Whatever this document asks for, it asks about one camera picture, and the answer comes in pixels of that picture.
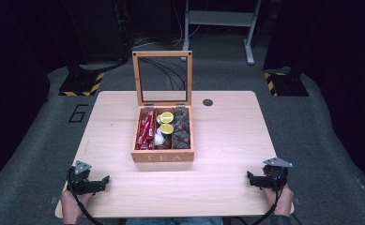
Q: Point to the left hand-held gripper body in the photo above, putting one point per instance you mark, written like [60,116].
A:
[80,178]

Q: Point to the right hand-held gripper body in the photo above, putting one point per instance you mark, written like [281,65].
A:
[276,173]

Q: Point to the person's right hand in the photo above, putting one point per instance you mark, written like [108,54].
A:
[281,200]

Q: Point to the person's left hand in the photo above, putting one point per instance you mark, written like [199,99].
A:
[73,204]

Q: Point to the wooden tea box with lid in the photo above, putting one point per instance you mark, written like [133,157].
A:
[162,155]

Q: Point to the bundle of red sachets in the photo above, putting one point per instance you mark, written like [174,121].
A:
[145,129]

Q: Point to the white wrapped packet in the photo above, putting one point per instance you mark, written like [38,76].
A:
[159,138]

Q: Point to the yellow lemon slice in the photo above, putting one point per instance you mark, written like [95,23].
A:
[167,128]
[167,117]
[158,119]

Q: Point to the pile of dark tea packets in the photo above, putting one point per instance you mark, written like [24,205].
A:
[181,129]

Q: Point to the round table grommet hole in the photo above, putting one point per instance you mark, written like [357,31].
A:
[207,102]

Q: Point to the white metal stand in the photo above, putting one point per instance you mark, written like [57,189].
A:
[220,18]

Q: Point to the black yellow striped base plate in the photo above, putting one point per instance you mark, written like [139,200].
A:
[81,85]
[288,85]

